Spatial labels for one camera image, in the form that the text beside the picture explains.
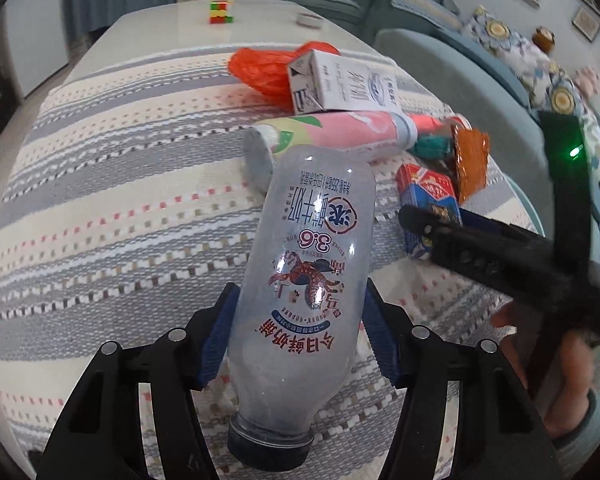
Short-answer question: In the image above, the clear plastic milk bottle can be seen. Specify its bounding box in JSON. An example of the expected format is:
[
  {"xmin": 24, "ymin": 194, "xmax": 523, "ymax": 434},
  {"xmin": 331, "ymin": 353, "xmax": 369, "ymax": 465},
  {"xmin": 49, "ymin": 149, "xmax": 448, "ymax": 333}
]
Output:
[{"xmin": 227, "ymin": 145, "xmax": 376, "ymax": 472}]

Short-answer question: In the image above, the orange foil snack wrapper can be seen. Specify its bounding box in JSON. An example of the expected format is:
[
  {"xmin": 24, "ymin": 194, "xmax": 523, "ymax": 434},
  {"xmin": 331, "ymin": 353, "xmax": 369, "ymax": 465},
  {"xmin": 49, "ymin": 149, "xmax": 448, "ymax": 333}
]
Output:
[{"xmin": 453, "ymin": 127, "xmax": 490, "ymax": 204}]

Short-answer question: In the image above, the small blue red carton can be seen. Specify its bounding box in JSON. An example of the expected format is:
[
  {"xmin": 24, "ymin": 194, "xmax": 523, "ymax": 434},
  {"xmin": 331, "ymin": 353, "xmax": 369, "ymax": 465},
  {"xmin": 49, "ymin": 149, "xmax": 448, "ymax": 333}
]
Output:
[{"xmin": 396, "ymin": 162, "xmax": 462, "ymax": 260}]

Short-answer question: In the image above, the pink peach drink bottle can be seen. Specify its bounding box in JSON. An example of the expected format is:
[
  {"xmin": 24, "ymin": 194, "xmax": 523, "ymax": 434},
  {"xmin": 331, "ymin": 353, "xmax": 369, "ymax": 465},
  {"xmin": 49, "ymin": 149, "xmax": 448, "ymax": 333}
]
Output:
[{"xmin": 242, "ymin": 110, "xmax": 418, "ymax": 192}]

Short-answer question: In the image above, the white milk carton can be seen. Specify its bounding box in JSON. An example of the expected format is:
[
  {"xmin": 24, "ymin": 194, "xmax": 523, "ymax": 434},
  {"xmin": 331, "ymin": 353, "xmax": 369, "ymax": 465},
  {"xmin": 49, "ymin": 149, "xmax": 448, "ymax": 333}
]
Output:
[{"xmin": 287, "ymin": 50, "xmax": 402, "ymax": 115}]

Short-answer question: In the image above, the orange plastic bag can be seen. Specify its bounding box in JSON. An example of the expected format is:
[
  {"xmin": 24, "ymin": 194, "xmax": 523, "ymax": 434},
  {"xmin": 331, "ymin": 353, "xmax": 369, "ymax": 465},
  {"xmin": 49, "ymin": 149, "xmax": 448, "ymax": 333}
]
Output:
[{"xmin": 227, "ymin": 41, "xmax": 340, "ymax": 110}]

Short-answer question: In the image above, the red small wrapper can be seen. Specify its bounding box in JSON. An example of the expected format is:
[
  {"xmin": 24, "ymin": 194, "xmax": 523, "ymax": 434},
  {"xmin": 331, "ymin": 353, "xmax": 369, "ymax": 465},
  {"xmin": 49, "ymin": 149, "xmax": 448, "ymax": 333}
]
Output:
[{"xmin": 444, "ymin": 114, "xmax": 472, "ymax": 129}]

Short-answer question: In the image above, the pink wrapper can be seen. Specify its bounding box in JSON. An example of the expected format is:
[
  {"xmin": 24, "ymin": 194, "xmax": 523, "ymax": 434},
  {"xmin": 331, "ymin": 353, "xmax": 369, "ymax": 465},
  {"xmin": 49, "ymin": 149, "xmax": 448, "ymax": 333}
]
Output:
[{"xmin": 408, "ymin": 114, "xmax": 451, "ymax": 136}]

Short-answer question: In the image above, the person's right hand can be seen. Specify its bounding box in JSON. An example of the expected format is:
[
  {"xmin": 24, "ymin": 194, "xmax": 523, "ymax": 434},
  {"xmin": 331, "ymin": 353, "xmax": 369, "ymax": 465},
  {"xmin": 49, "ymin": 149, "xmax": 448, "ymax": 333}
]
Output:
[{"xmin": 491, "ymin": 301, "xmax": 595, "ymax": 439}]

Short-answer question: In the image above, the striped woven tablecloth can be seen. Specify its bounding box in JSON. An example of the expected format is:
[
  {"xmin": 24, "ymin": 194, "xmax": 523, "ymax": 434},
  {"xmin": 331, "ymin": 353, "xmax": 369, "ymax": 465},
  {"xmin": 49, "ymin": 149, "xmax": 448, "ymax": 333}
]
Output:
[{"xmin": 0, "ymin": 41, "xmax": 546, "ymax": 480}]

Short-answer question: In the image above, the floral cushion right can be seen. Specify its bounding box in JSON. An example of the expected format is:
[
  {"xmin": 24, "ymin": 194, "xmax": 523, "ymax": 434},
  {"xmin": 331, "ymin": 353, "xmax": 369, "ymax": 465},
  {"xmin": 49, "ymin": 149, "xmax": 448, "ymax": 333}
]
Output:
[{"xmin": 530, "ymin": 53, "xmax": 600, "ymax": 192}]

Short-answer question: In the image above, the floral cushion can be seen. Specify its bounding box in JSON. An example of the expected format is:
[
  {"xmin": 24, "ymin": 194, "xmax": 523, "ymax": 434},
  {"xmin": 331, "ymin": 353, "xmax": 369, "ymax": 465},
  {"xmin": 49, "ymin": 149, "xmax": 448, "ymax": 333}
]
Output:
[
  {"xmin": 462, "ymin": 6, "xmax": 531, "ymax": 76},
  {"xmin": 530, "ymin": 53, "xmax": 600, "ymax": 192}
]

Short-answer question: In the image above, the pink pig plush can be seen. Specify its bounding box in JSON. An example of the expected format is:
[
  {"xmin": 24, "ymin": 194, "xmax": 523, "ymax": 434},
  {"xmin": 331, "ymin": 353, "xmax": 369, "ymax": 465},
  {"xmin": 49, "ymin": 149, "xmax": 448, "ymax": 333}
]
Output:
[{"xmin": 573, "ymin": 66, "xmax": 600, "ymax": 100}]

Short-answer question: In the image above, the floral cushion left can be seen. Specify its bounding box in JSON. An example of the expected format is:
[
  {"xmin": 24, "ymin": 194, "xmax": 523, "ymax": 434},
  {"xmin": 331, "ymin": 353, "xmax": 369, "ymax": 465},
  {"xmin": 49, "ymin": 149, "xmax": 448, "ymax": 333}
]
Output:
[{"xmin": 462, "ymin": 6, "xmax": 531, "ymax": 76}]

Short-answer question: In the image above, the blue sectional sofa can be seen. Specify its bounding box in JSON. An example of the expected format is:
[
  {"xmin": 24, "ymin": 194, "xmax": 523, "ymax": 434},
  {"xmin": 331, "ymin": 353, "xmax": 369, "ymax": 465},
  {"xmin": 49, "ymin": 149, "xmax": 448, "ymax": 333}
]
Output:
[{"xmin": 204, "ymin": 0, "xmax": 600, "ymax": 271}]

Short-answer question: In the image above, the brown monkey plush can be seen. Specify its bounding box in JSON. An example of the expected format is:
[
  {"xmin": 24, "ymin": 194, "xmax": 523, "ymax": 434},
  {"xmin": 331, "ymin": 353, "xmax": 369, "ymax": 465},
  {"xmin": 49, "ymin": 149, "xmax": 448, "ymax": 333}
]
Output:
[{"xmin": 532, "ymin": 26, "xmax": 555, "ymax": 54}]

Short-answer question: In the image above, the glass ashtray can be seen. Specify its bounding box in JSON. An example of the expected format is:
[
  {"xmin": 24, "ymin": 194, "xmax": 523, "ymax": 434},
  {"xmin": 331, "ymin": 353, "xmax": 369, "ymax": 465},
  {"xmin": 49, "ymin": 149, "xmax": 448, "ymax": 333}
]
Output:
[{"xmin": 296, "ymin": 13, "xmax": 324, "ymax": 29}]

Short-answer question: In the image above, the white coffee table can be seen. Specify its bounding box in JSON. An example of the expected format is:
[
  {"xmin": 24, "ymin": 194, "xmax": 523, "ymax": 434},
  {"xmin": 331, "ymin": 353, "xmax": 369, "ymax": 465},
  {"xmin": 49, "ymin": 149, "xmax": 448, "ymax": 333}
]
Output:
[{"xmin": 67, "ymin": 0, "xmax": 376, "ymax": 82}]

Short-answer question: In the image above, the rubik's cube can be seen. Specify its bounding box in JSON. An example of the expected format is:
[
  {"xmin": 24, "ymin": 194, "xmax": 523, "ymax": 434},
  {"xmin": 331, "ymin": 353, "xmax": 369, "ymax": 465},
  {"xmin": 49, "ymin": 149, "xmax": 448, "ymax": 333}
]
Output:
[{"xmin": 209, "ymin": 0, "xmax": 234, "ymax": 25}]

